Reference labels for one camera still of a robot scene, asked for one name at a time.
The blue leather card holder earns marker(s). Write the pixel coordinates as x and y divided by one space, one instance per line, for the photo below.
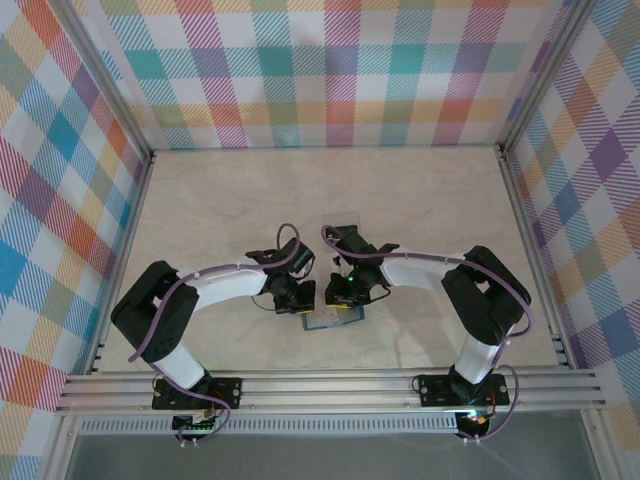
355 317

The white card pink print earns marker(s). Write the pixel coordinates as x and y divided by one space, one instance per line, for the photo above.
325 316

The translucent grey card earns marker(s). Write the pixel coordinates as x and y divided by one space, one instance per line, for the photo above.
345 218

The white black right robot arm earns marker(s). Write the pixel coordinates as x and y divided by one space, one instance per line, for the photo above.
480 300

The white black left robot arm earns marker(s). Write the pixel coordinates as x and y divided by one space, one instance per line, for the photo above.
230 287

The grey metal panel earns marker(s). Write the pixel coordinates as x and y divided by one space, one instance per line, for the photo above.
325 457

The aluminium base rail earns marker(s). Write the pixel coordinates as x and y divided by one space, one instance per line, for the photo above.
325 390

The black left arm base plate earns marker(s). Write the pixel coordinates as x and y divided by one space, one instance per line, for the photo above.
230 392

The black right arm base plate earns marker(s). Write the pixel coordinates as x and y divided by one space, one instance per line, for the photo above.
432 390

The aluminium side rail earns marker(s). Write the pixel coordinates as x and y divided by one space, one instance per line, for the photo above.
530 225
130 225

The aluminium frame post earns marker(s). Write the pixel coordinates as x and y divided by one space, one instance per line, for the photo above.
547 75
107 85

